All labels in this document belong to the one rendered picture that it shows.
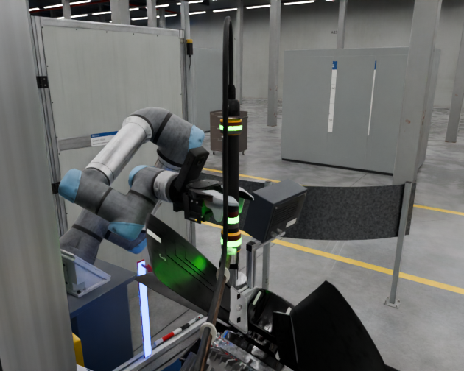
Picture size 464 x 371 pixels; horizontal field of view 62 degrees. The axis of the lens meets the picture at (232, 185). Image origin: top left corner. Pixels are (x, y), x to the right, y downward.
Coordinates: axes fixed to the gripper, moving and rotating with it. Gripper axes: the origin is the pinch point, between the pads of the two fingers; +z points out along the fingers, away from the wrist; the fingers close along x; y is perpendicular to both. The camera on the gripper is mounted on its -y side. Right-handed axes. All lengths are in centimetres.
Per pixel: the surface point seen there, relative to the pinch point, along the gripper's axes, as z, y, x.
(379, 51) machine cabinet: -202, -56, -582
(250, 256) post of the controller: -39, 46, -52
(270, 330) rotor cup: 10.2, 25.4, 2.7
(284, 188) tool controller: -38, 22, -73
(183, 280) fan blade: 2.6, 10.1, 18.7
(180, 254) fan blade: -2.1, 7.9, 15.1
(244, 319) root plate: 5.3, 23.9, 5.2
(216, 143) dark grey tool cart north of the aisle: -493, 113, -507
